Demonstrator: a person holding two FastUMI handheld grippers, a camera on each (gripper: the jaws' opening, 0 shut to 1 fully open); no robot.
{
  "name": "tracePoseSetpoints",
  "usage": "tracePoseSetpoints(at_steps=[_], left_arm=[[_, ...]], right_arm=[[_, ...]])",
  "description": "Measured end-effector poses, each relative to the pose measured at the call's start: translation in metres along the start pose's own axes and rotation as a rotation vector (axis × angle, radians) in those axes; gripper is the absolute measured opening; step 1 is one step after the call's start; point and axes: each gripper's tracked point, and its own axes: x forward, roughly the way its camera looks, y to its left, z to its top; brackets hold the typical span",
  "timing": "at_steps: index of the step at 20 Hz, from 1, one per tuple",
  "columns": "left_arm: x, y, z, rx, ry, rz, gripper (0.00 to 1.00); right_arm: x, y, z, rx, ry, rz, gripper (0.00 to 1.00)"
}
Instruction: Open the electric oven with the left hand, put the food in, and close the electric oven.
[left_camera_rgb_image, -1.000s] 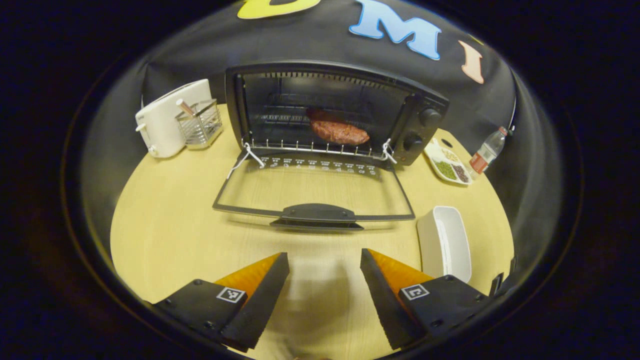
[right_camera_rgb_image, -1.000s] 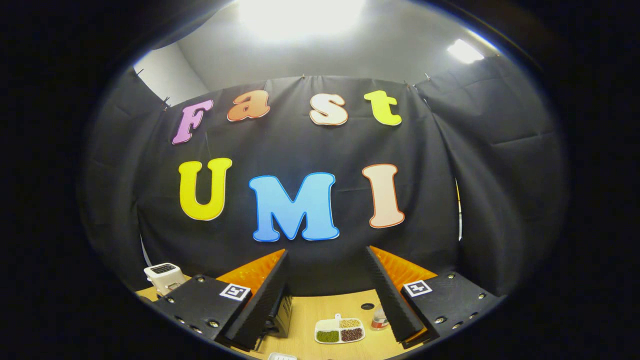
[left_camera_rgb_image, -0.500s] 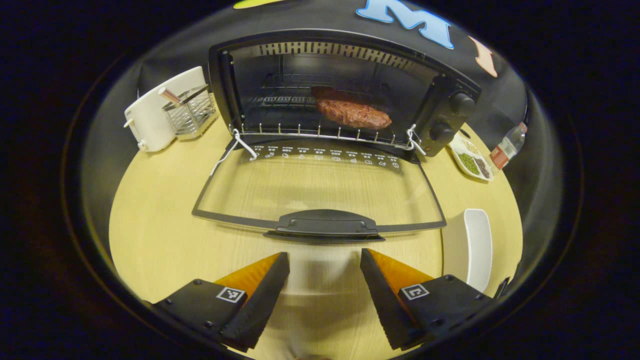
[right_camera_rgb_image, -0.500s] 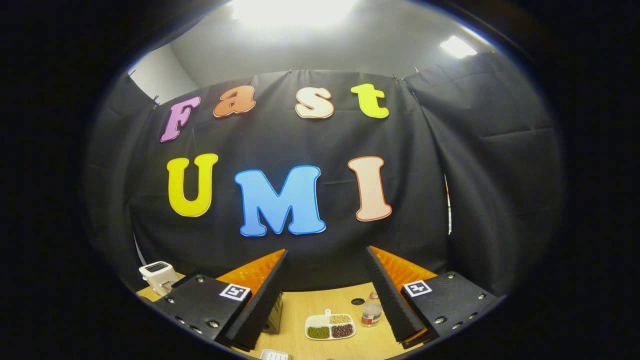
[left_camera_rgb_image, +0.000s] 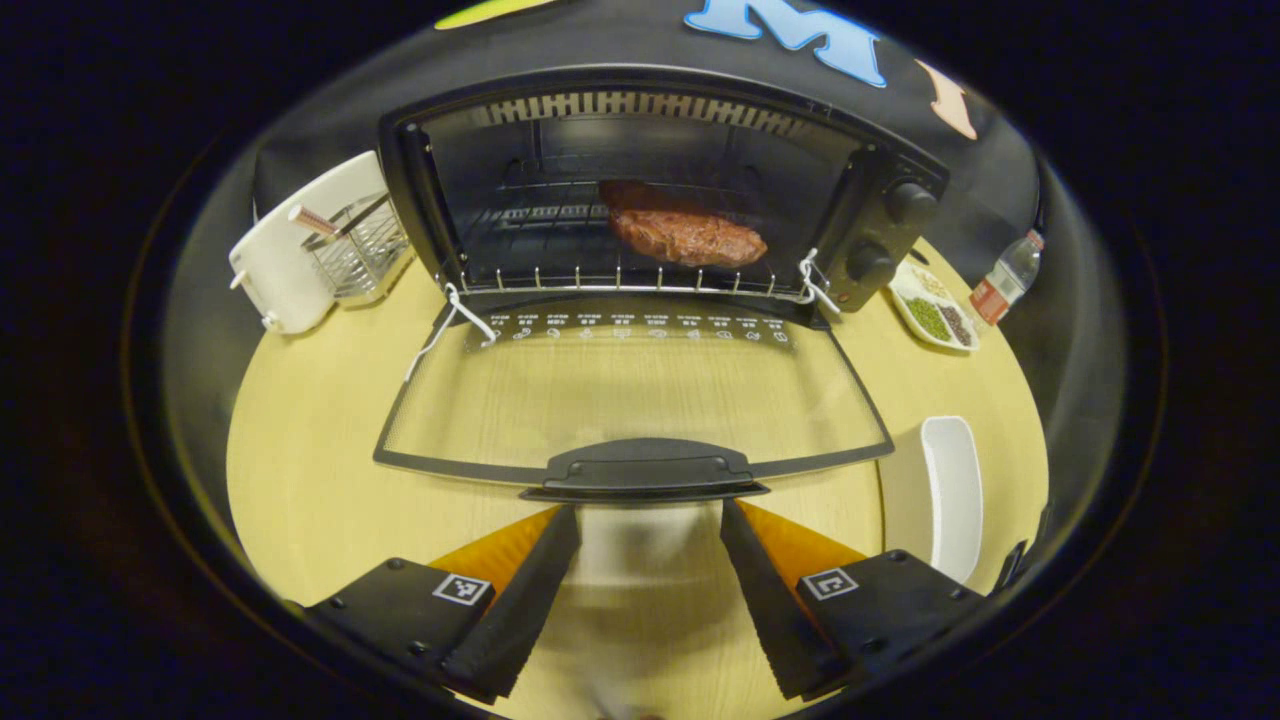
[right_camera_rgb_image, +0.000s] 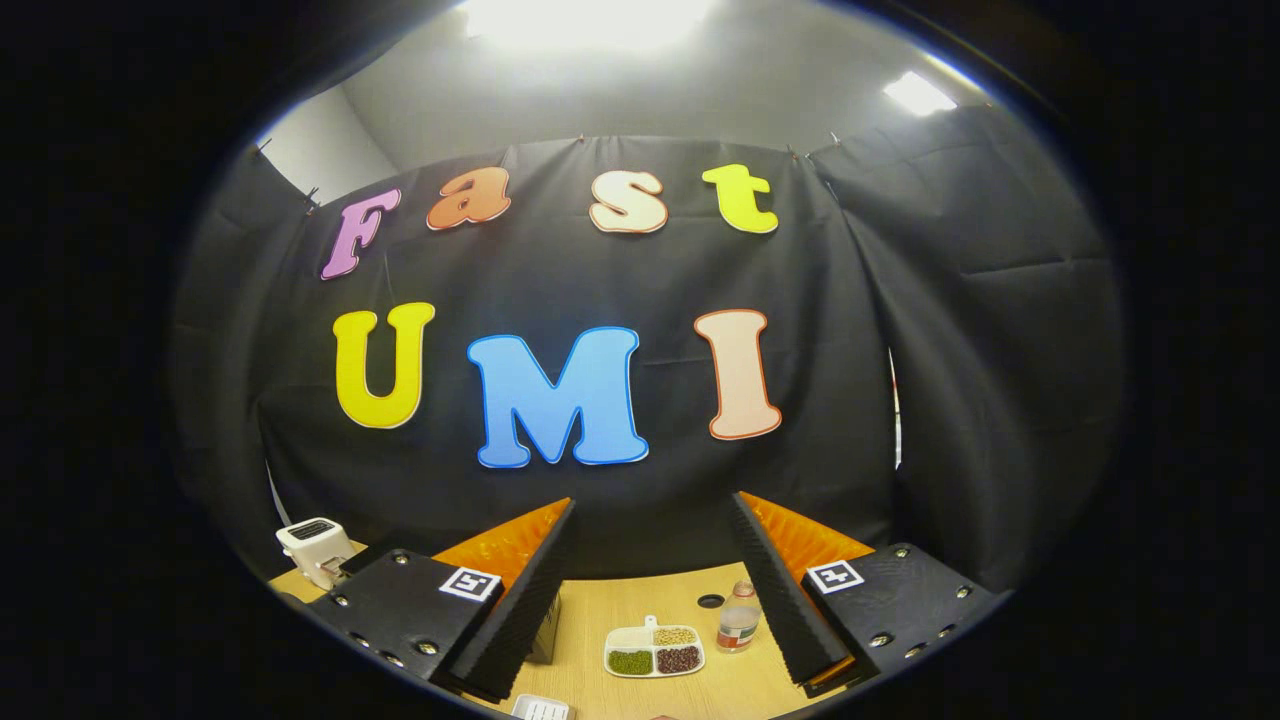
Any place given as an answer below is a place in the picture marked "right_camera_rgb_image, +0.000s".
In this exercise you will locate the white toaster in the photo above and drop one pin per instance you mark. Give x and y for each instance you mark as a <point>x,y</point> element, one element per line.
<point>312,550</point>

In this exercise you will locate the small ceiling light panel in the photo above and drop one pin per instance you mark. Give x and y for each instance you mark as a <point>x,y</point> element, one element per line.
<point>918,93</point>

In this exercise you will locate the clear plastic bottle red label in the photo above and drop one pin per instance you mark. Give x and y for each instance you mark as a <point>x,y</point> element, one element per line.
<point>738,625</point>

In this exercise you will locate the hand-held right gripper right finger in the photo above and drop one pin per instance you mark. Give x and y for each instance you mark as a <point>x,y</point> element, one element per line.
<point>790,610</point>

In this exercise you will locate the white divided plate with beans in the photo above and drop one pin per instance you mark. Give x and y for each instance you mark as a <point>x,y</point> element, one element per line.
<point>625,637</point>

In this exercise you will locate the small white ribbed tray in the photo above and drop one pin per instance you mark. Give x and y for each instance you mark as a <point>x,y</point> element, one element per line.
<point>540,708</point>

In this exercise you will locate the black electric oven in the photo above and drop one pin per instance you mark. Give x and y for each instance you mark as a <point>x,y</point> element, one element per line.
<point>547,635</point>

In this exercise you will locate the large ceiling light panel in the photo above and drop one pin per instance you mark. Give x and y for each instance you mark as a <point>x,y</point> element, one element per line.
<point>590,20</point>

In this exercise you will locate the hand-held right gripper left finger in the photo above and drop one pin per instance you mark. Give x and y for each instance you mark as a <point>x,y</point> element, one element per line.
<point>525,615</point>

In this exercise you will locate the round black table grommet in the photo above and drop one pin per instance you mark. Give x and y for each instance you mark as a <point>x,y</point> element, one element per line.
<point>711,600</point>

